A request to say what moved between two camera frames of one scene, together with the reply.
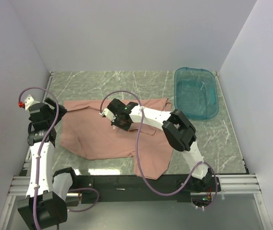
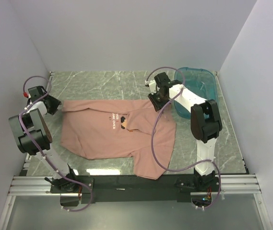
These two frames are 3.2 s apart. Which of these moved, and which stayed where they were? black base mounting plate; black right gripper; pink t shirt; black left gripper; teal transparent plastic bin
Moved: black right gripper; black left gripper
Stayed: black base mounting plate; pink t shirt; teal transparent plastic bin
